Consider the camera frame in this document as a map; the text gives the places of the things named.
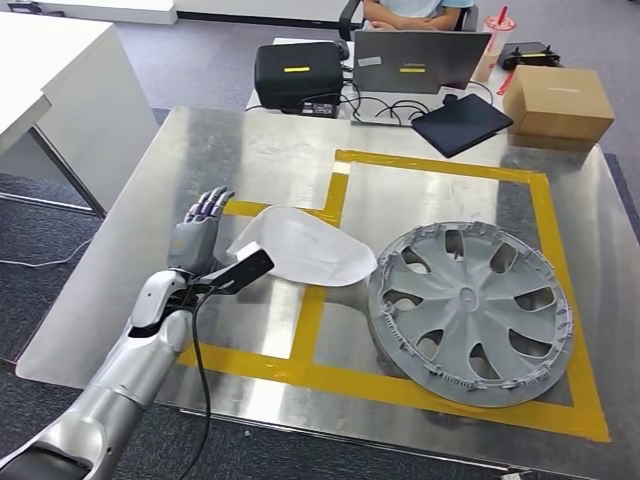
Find black router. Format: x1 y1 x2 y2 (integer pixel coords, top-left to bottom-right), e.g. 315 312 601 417
500 40 562 72

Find black equipment case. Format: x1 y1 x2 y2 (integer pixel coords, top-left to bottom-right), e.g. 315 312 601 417
254 40 345 119

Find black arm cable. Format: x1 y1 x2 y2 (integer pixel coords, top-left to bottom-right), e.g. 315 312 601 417
177 291 214 480

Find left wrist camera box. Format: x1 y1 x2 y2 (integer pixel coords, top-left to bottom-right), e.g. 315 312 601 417
192 241 275 297

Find white cable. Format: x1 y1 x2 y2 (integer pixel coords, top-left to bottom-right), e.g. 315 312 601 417
0 235 94 270

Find drink cup with red lid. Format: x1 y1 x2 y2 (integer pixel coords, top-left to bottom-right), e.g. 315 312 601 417
472 5 517 84

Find white low platform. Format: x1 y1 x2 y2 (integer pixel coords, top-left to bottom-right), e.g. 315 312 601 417
7 0 178 26

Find brown cardboard box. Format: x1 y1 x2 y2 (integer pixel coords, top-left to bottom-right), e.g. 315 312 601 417
502 64 616 142

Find steel workbench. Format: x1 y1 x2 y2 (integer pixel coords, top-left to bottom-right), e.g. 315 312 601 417
14 105 640 480

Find black cables bundle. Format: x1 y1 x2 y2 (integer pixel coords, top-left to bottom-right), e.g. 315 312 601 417
340 78 437 127

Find dark flat tablet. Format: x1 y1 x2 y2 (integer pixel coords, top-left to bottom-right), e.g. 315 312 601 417
411 92 515 159

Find person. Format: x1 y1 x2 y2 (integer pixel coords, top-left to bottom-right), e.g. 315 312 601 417
362 0 476 33

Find grey laptop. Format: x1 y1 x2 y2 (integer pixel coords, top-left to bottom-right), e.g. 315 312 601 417
352 29 494 97

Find grey wheel hubcap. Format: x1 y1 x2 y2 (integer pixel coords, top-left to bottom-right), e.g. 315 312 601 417
368 221 575 409

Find white desk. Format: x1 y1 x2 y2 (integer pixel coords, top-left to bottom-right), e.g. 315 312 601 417
0 11 159 220

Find white curved plastic part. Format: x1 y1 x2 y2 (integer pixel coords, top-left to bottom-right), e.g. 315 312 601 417
227 205 378 288

